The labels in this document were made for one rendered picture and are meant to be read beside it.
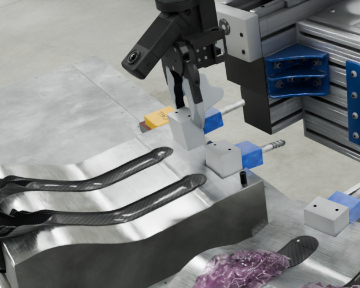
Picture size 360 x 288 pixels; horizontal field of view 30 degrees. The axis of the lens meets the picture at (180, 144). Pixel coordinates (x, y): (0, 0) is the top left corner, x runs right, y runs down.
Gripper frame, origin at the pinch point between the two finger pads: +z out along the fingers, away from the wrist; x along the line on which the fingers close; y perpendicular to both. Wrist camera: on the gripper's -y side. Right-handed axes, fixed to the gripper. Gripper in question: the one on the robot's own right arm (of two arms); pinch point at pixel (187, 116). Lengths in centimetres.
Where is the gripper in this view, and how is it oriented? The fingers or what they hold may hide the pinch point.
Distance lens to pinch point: 111.0
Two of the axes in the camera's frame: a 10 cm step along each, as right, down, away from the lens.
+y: 8.7, -3.7, 3.4
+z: 1.7, 8.5, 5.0
